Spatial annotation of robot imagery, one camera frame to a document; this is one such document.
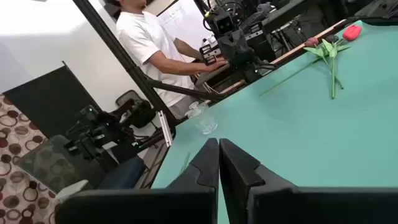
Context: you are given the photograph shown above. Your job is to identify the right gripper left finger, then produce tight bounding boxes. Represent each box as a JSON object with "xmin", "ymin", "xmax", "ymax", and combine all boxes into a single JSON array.
[{"xmin": 54, "ymin": 138, "xmax": 220, "ymax": 224}]

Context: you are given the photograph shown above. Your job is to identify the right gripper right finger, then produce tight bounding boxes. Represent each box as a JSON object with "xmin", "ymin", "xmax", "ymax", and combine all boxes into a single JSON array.
[{"xmin": 219, "ymin": 138, "xmax": 398, "ymax": 224}]

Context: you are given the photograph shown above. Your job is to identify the dark red tulip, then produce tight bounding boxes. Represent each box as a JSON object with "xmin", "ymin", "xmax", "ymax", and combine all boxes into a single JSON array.
[{"xmin": 303, "ymin": 36, "xmax": 345, "ymax": 91}]

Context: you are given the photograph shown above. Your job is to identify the green artificial flower stem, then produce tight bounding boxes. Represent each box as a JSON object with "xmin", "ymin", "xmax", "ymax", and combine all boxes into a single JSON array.
[{"xmin": 320, "ymin": 34, "xmax": 352, "ymax": 100}]

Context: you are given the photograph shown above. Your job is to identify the clear round glass vase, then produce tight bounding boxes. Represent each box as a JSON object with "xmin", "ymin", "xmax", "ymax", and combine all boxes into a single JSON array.
[{"xmin": 185, "ymin": 101, "xmax": 218, "ymax": 136}]

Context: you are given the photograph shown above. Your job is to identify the white board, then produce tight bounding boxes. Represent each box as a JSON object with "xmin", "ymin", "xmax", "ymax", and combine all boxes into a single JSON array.
[{"xmin": 157, "ymin": 0, "xmax": 215, "ymax": 60}]

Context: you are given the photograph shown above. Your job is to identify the wooden platform board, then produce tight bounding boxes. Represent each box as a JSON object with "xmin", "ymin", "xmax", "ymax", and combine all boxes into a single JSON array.
[{"xmin": 214, "ymin": 18, "xmax": 348, "ymax": 96}]

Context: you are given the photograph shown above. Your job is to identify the grey desk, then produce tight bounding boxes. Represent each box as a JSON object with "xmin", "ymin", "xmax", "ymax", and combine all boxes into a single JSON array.
[{"xmin": 261, "ymin": 0, "xmax": 352, "ymax": 35}]

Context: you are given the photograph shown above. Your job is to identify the dark blue seat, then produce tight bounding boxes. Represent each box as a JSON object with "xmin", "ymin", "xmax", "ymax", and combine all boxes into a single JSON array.
[{"xmin": 98, "ymin": 155, "xmax": 147, "ymax": 190}]

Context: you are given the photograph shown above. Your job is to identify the person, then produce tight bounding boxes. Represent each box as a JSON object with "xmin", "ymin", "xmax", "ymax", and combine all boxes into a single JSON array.
[{"xmin": 115, "ymin": 0, "xmax": 230, "ymax": 119}]

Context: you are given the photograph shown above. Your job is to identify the black office chair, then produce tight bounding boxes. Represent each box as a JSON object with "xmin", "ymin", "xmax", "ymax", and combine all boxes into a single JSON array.
[{"xmin": 115, "ymin": 89, "xmax": 156, "ymax": 129}]

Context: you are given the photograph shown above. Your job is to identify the dark glass desk top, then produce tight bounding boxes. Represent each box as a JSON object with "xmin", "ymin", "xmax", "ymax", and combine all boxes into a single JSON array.
[{"xmin": 17, "ymin": 133, "xmax": 108, "ymax": 194}]

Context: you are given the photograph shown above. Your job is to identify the black flat panel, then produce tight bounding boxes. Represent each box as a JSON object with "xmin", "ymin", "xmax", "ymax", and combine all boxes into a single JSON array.
[{"xmin": 2, "ymin": 61, "xmax": 104, "ymax": 138}]

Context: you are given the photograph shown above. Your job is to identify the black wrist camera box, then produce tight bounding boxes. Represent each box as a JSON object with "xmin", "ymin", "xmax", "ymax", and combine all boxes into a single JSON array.
[{"xmin": 213, "ymin": 11, "xmax": 234, "ymax": 35}]

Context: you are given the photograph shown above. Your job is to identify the silver aluminium bracket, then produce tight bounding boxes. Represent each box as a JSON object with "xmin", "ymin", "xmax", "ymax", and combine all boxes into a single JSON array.
[{"xmin": 156, "ymin": 110, "xmax": 174, "ymax": 147}]

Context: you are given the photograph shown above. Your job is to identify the black aluminium rig frame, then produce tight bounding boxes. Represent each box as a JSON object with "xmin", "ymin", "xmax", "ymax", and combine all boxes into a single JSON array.
[{"xmin": 72, "ymin": 0, "xmax": 228, "ymax": 131}]

